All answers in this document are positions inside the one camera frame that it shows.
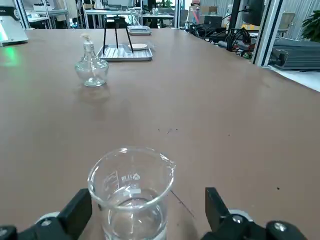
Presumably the black finned metal case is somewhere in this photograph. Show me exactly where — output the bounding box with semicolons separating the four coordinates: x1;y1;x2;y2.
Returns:
268;38;320;73

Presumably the black metal tripod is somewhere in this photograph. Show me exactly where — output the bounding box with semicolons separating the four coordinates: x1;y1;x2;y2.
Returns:
102;16;136;54

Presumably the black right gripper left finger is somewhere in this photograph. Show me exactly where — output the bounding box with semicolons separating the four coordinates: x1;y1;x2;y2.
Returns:
0;188;93;240

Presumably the aluminium frame post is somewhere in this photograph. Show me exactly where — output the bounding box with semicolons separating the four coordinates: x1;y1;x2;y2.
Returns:
252;0;285;67

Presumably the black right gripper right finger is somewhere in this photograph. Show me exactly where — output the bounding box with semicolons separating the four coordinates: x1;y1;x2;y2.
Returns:
202;186;309;240

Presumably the ribbed metal tray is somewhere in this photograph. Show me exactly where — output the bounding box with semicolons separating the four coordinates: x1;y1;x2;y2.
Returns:
96;43;154;63

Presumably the green potted plant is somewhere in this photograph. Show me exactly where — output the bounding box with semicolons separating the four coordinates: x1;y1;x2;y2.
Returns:
301;9;320;43

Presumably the black monitor stand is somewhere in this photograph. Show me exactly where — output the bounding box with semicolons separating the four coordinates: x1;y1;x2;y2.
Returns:
224;0;242;51

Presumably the small glass beaker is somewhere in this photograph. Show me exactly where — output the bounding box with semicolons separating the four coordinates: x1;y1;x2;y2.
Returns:
87;147;177;240

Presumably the black cable bundle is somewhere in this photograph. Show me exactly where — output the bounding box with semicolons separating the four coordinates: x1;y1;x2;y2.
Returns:
186;21;258;60

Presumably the silver digital scale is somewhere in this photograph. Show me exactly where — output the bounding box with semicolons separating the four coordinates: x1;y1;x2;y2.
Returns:
127;24;153;36

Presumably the office chair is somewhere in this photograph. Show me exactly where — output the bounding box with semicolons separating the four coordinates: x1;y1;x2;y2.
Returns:
277;12;297;38

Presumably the black computer monitor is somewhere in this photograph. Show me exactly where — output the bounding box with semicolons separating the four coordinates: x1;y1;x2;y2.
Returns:
241;0;266;27

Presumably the glass alcohol lamp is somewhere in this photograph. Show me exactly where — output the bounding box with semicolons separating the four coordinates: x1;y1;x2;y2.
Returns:
74;33;110;88

